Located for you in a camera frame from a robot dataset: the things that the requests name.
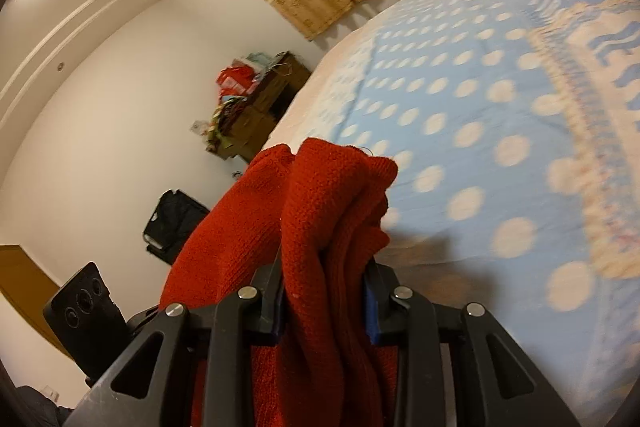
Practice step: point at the dark wooden desk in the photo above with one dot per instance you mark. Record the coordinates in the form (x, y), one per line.
(265, 102)

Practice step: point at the light blue bag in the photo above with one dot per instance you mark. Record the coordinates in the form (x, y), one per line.
(259, 58)

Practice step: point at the red bag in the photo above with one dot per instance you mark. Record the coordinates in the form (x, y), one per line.
(232, 79)

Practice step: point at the wooden door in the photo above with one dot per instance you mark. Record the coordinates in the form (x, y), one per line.
(22, 282)

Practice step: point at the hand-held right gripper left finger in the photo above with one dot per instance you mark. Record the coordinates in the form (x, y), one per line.
(270, 302)

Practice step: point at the blue polka dot blanket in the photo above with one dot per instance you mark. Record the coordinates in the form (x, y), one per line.
(450, 132)

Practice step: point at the dark cloth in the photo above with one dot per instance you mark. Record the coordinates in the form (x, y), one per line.
(35, 409)

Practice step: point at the black bag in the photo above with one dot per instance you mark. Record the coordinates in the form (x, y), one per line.
(172, 222)

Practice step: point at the pink bed sheet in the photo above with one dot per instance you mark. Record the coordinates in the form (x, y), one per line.
(310, 92)

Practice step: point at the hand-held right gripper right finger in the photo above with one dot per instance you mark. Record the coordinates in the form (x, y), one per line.
(372, 317)

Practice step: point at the red knitted sweater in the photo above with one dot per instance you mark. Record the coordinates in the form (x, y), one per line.
(320, 207)

